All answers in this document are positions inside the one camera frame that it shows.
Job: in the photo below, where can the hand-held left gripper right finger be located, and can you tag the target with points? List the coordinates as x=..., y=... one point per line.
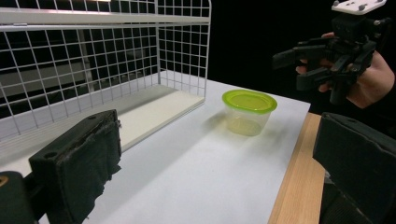
x=361, y=158

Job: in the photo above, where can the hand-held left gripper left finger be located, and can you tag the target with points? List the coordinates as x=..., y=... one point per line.
x=77, y=161

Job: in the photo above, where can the white table cover sheet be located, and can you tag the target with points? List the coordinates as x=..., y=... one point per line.
x=199, y=174

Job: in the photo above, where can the clear container with green lid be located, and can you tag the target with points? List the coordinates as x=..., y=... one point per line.
x=249, y=102

